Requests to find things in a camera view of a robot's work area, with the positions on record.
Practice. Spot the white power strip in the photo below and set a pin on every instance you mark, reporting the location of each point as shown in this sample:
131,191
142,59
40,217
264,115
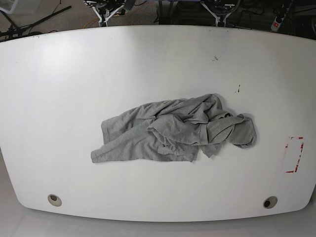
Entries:
283,12

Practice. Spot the left table cable grommet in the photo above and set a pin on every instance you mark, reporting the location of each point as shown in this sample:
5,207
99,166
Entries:
54,200

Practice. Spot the right table cable grommet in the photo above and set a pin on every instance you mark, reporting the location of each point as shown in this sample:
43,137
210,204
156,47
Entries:
270,202

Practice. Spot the table cable grommet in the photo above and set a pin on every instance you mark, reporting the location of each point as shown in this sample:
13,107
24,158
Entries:
270,202
54,200

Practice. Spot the grey T-shirt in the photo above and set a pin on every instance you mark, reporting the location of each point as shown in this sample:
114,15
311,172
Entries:
173,130

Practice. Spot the white arm base frame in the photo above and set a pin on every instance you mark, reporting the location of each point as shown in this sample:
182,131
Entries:
106,9
221,9

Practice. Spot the red tape rectangle marking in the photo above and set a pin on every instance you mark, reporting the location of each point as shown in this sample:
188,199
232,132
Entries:
292,154

